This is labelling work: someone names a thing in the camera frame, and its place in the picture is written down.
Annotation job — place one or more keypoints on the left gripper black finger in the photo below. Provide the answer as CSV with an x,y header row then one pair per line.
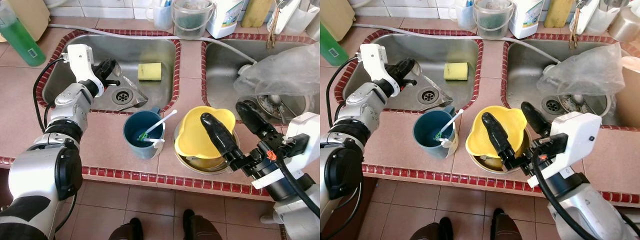
x,y
408,66
112,66

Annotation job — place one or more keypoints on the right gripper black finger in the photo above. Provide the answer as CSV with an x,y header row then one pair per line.
x,y
497,135
535,119
254,119
220,135

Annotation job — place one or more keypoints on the yellow plastic bowl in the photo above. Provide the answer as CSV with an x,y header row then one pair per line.
x,y
195,135
480,140

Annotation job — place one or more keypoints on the steel spoon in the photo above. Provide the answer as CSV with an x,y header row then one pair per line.
x,y
578,99
274,99

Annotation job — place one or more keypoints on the steel utensil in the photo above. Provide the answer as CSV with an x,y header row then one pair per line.
x,y
134,96
434,92

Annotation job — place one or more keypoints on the blue plastic mug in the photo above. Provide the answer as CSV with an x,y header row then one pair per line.
x,y
425,147
135,147

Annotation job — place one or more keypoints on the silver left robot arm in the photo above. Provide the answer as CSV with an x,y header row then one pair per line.
x,y
360,107
40,170

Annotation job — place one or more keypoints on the round steel dish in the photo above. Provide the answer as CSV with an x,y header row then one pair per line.
x,y
265,112
567,110

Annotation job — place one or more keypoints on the steel sink basin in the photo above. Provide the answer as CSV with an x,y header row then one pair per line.
x,y
435,52
522,75
220,75
130,55

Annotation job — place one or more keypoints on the yellow sponge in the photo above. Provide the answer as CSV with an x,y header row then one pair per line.
x,y
456,71
150,71

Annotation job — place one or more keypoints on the clear plastic bag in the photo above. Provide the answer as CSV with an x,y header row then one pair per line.
x,y
285,70
585,72

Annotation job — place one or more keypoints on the clear toothbrush cup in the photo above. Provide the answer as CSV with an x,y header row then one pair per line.
x,y
462,17
160,17

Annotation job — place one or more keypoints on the green dish soap bottle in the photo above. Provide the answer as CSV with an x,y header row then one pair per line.
x,y
22,42
332,50

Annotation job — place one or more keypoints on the dark robot right foot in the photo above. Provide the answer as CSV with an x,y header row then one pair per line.
x,y
200,227
506,227

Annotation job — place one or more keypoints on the dark robot foot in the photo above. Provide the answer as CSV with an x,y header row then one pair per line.
x,y
200,227
127,230
506,227
430,231

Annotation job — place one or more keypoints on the beige water ionizer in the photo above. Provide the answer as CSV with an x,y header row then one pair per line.
x,y
337,15
30,15

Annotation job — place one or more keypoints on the small clear plastic bucket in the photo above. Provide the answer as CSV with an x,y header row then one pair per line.
x,y
494,22
192,22

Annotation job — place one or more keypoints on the white detergent bottle yellow cap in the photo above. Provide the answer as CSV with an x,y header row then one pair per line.
x,y
225,17
525,17

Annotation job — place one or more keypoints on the mustard yellow scrub block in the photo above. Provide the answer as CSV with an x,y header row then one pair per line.
x,y
558,12
256,12

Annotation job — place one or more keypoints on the dark robot left foot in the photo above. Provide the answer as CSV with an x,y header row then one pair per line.
x,y
127,230
430,231

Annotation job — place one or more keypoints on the steel cup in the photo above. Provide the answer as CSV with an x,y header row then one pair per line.
x,y
625,25

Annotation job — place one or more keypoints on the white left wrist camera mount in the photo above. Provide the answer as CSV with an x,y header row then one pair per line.
x,y
80,60
372,57

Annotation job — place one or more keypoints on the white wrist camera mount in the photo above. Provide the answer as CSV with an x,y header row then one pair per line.
x,y
580,132
372,57
307,135
80,60

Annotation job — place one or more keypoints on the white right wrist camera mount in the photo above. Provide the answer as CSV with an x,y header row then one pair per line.
x,y
307,135
580,132

